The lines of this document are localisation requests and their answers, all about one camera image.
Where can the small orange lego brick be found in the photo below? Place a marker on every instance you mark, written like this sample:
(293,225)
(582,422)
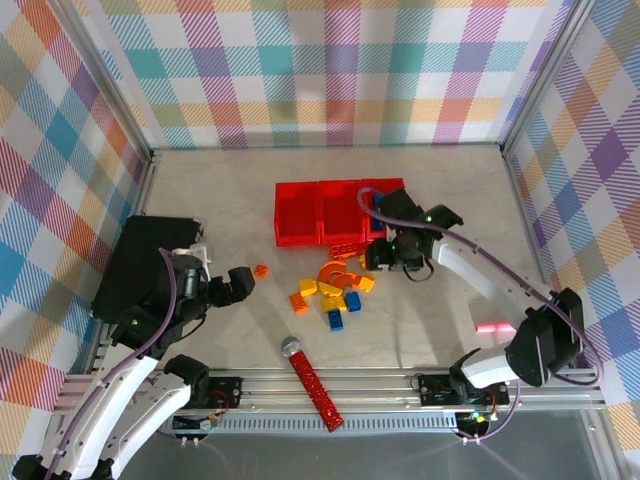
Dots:
(260,271)

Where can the yellow lego brick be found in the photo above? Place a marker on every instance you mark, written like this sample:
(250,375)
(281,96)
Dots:
(308,286)
(334,303)
(363,260)

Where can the yellow-orange lego slope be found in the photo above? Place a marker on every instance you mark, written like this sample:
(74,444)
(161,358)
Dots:
(366,283)

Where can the long red-orange lego brick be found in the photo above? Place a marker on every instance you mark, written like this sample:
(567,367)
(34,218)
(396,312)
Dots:
(346,249)

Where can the long blue lego brick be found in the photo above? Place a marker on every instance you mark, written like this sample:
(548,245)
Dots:
(335,320)

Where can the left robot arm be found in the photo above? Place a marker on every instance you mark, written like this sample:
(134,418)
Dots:
(115,400)

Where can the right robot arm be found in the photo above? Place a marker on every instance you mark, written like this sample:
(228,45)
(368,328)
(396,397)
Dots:
(465,265)

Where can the red plastic bin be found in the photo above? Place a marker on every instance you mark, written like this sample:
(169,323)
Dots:
(344,236)
(385,183)
(297,239)

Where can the yellow curved lego piece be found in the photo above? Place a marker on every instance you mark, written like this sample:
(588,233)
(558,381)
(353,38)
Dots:
(330,288)

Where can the black box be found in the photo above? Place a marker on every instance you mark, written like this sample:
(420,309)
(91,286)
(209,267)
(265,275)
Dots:
(135,250)

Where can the red glitter toy microphone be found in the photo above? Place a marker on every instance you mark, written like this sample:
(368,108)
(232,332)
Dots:
(312,380)

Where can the small electronics board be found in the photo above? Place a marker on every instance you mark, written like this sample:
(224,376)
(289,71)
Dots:
(207,424)
(475,420)

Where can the pink toy microphone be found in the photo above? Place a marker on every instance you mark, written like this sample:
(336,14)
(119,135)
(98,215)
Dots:
(495,328)

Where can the perforated metal strip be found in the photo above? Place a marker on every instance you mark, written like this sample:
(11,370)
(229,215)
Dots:
(390,425)

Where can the grey metal sheet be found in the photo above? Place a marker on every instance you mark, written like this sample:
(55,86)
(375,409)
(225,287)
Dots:
(350,460)

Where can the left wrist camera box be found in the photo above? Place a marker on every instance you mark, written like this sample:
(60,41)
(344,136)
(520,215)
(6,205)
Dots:
(197,251)

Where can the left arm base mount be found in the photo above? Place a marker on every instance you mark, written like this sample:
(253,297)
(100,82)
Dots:
(225,392)

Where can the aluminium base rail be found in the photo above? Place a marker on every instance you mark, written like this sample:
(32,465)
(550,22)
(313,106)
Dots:
(375,390)

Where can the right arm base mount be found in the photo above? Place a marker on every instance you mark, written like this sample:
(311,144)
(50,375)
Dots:
(435,390)

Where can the aluminium frame post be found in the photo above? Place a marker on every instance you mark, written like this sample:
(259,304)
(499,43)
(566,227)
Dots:
(545,75)
(108,75)

